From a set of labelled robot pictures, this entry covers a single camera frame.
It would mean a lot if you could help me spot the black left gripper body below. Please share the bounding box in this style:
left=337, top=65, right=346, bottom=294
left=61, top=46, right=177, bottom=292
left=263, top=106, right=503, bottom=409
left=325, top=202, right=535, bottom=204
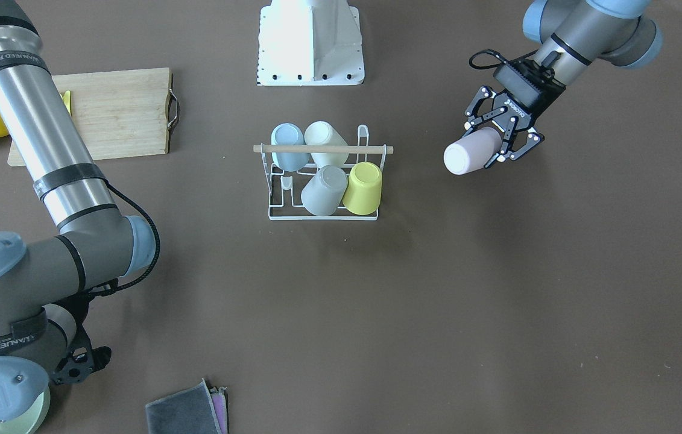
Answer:
left=493, top=57, right=565, bottom=126

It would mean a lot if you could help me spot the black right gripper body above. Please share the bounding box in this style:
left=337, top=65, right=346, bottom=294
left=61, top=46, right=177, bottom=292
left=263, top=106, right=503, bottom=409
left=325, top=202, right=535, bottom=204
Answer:
left=49, top=296, right=112, bottom=385

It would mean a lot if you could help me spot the pink cup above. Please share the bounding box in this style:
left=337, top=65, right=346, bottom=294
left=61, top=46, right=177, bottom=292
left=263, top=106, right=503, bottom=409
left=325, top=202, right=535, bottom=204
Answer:
left=443, top=127, right=502, bottom=175

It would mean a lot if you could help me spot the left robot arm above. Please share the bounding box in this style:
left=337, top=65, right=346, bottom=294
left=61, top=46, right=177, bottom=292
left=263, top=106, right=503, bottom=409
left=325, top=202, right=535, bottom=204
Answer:
left=443, top=1, right=663, bottom=175

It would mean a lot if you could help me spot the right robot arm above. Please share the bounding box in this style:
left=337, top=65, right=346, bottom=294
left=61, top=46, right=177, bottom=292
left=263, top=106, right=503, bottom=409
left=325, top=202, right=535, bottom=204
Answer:
left=0, top=1, right=160, bottom=423

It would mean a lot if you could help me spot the yellow cup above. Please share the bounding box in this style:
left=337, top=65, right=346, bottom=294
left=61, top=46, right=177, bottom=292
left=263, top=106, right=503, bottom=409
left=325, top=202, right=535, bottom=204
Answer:
left=343, top=162, right=382, bottom=215

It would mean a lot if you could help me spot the cream white cup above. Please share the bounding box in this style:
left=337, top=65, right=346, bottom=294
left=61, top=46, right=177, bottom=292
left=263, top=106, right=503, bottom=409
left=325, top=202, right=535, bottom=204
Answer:
left=304, top=121, right=349, bottom=168

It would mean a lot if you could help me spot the grey cup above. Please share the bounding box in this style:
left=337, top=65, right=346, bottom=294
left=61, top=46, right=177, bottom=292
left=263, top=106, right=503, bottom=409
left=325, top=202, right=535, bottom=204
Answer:
left=300, top=165, right=348, bottom=216

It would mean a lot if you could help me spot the light blue cup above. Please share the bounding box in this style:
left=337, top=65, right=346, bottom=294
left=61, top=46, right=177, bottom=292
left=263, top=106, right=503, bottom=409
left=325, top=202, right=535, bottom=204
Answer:
left=271, top=123, right=311, bottom=171

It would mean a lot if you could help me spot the green bowl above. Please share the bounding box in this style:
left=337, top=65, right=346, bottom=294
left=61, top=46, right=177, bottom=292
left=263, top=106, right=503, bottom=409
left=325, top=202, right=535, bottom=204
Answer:
left=0, top=388, right=51, bottom=433

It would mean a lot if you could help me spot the grey cloth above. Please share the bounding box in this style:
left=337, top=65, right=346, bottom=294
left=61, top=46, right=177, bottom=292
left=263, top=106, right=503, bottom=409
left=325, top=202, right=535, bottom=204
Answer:
left=145, top=381, right=218, bottom=433

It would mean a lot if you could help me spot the pink cloth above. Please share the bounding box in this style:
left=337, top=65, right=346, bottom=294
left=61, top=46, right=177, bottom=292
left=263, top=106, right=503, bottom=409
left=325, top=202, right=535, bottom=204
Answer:
left=209, top=387, right=229, bottom=434

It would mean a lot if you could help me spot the bamboo cutting board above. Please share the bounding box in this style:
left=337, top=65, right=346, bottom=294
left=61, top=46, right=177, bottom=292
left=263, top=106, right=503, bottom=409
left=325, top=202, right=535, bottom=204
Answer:
left=7, top=68, right=180, bottom=167

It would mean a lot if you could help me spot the yellow plastic knife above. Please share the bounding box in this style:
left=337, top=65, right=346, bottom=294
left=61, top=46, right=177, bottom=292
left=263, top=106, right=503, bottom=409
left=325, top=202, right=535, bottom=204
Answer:
left=60, top=90, right=72, bottom=116

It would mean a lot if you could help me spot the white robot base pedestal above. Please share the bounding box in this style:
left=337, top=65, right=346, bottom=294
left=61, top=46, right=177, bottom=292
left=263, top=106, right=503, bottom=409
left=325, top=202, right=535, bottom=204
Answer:
left=256, top=1, right=365, bottom=86

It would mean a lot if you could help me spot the white wire cup holder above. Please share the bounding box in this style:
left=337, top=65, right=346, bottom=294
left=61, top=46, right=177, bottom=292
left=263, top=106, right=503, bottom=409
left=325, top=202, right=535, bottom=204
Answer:
left=253, top=125, right=394, bottom=221

